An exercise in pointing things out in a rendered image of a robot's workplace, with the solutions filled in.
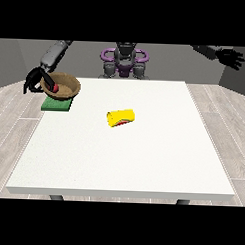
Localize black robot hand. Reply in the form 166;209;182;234
214;47;245;72
22;66;59;96

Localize brown wooden bowl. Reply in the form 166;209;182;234
38;71;82;102

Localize green square pad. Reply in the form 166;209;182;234
40;95;73;113

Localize grey robot trunk purple rings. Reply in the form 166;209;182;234
98;42;151;81

